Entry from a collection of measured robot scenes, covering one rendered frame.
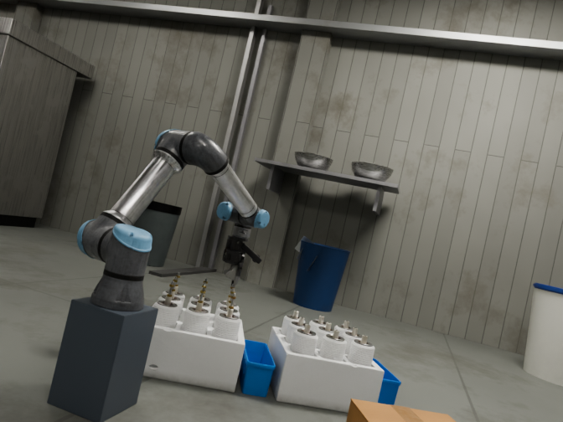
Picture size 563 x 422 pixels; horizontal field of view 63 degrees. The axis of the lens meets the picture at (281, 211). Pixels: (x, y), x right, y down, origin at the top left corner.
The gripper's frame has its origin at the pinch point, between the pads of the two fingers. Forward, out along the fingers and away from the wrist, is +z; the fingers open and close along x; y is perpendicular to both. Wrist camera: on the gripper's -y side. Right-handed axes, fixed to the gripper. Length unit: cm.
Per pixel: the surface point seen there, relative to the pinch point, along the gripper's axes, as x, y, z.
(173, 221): -237, 15, -9
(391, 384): 32, -65, 24
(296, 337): 31.2, -21.1, 11.4
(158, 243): -233, 23, 12
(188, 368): 29.0, 16.6, 28.8
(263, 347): 5.2, -17.4, 24.4
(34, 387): 44, 63, 34
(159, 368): 27.3, 26.3, 30.6
